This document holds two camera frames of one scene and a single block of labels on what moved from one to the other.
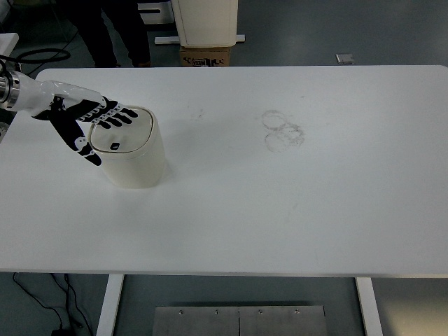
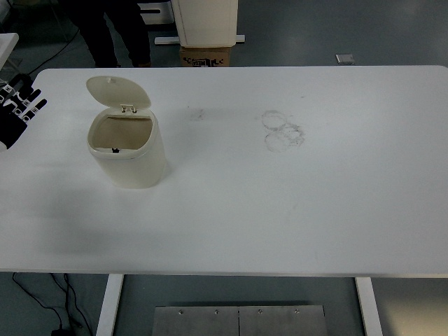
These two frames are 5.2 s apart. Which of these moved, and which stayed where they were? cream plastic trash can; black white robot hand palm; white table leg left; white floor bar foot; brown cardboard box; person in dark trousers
Moved: black white robot hand palm; cream plastic trash can
Stayed: white table leg left; brown cardboard box; white floor bar foot; person in dark trousers
